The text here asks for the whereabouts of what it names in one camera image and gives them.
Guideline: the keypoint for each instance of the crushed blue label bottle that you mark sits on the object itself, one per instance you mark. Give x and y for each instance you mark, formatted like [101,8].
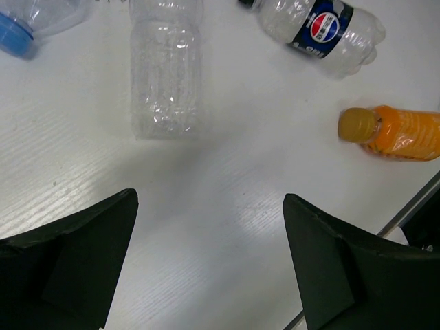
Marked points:
[25,24]

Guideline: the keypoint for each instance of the orange juice bottle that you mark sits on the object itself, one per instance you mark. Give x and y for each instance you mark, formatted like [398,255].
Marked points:
[393,133]

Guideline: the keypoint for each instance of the clear ribbed white-cap bottle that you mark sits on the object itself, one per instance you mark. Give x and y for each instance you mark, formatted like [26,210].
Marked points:
[166,69]

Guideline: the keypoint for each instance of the pepsi black cap bottle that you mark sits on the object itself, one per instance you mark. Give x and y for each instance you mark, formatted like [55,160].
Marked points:
[340,37]

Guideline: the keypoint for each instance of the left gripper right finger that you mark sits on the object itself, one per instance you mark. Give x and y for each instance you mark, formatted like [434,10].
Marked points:
[361,275]

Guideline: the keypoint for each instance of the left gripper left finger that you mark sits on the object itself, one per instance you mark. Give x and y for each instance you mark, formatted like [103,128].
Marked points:
[63,275]

